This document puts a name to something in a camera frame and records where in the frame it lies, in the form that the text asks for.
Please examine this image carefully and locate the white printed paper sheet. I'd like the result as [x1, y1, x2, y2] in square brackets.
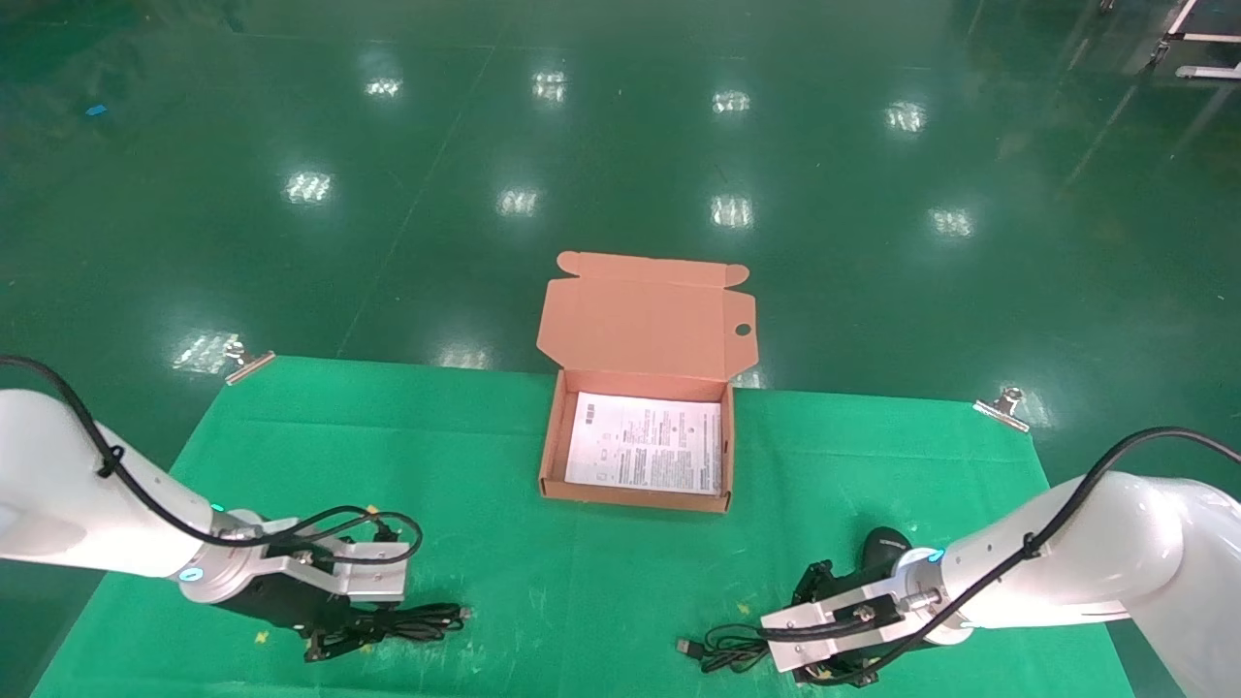
[564, 391, 724, 495]

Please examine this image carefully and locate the black data cable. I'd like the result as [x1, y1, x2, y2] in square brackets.
[310, 601, 473, 660]

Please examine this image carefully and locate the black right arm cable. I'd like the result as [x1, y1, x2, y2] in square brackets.
[761, 427, 1241, 684]

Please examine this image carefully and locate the open brown cardboard box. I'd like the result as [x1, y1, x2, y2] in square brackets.
[536, 250, 759, 515]

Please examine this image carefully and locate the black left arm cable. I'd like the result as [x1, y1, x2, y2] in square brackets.
[0, 356, 423, 570]

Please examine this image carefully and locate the white table leg frame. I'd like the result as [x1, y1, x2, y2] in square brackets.
[1149, 0, 1241, 80]

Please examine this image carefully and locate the green table cloth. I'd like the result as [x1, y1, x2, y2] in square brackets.
[29, 354, 1135, 698]

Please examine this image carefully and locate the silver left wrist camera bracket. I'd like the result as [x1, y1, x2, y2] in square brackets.
[236, 517, 410, 607]

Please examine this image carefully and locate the silver metal binder clip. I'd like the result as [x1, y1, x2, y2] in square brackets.
[223, 339, 277, 386]
[972, 386, 1031, 432]

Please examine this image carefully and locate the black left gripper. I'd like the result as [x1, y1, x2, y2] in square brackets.
[225, 580, 365, 663]

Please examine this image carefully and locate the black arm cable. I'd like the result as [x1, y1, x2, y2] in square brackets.
[761, 427, 1241, 684]
[0, 356, 423, 570]

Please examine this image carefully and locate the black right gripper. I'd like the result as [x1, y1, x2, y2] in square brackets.
[795, 526, 912, 689]

